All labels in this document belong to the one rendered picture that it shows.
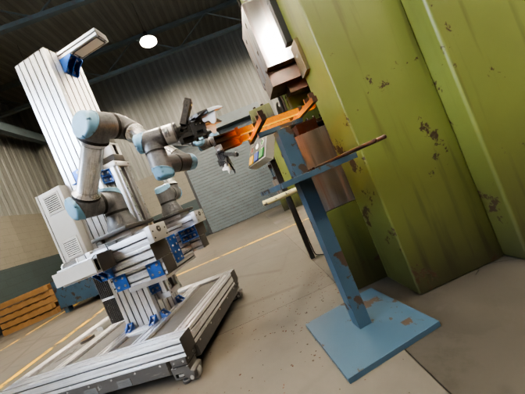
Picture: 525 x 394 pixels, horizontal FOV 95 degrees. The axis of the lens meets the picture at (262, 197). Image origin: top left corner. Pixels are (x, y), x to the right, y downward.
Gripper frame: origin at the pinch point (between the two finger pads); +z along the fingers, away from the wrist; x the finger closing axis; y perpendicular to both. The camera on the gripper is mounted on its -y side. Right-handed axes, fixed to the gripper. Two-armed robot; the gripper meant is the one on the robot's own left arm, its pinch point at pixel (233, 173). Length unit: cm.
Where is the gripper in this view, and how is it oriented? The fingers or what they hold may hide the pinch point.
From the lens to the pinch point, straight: 191.9
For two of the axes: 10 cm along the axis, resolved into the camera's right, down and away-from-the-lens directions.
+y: -9.0, 3.8, 2.1
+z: 3.9, 9.2, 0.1
